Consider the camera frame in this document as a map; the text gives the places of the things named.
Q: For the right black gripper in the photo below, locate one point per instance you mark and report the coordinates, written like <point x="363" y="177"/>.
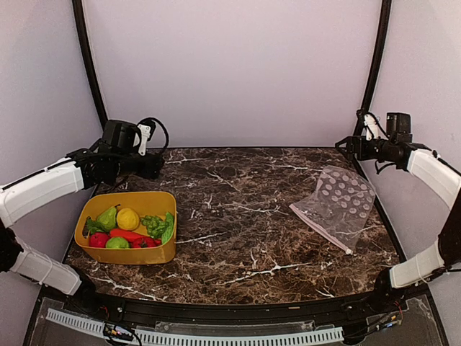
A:
<point x="359" y="141"/>

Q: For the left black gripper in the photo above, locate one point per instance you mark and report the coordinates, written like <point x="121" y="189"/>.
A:
<point x="154" y="163"/>

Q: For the clear dotted zip bag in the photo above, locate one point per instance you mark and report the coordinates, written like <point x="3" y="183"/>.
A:
<point x="338" y="208"/>

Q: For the yellow toy lemon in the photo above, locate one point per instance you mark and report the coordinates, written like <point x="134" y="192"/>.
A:
<point x="127" y="219"/>

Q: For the yellow plastic basket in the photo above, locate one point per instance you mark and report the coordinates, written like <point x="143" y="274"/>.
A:
<point x="153" y="203"/>

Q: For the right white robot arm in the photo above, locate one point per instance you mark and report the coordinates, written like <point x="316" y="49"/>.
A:
<point x="426" y="165"/>

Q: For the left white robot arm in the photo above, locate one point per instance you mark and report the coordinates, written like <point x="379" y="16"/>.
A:
<point x="79" y="170"/>

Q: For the green toy grapes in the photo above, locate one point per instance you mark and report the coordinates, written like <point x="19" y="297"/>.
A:
<point x="155" y="226"/>

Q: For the green toy pear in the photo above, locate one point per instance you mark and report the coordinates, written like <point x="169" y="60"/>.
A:
<point x="108" y="219"/>

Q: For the orange toy carrot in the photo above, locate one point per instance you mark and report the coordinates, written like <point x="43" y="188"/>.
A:
<point x="130" y="236"/>

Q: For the red toy tomato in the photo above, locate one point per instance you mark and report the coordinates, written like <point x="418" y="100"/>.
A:
<point x="144" y="242"/>

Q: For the green toy apple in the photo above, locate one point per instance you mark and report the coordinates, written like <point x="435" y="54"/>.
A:
<point x="117" y="243"/>

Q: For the red toy apple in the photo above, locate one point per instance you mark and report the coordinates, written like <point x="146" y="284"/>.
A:
<point x="98" y="240"/>

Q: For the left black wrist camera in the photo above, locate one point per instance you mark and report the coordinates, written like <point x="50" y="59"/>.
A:
<point x="121" y="137"/>

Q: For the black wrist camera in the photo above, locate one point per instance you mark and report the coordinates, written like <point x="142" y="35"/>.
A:
<point x="398" y="127"/>
<point x="121" y="137"/>

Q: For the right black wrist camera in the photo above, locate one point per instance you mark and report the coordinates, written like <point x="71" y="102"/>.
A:
<point x="398" y="127"/>

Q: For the black front rail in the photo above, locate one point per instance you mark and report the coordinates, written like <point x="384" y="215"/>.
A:
<point x="348" y="310"/>

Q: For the white slotted cable duct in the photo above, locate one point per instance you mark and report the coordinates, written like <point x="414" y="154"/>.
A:
<point x="142" y="336"/>

